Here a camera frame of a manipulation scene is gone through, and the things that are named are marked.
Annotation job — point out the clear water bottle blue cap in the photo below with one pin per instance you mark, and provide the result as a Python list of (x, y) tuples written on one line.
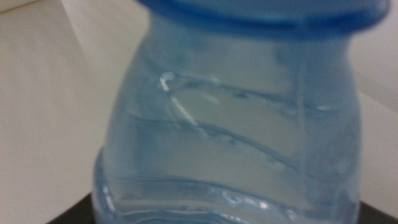
[(233, 124)]

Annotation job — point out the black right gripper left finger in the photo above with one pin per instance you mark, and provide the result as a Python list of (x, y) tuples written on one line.
[(79, 214)]

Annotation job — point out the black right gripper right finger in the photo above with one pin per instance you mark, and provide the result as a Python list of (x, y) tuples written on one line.
[(379, 217)]

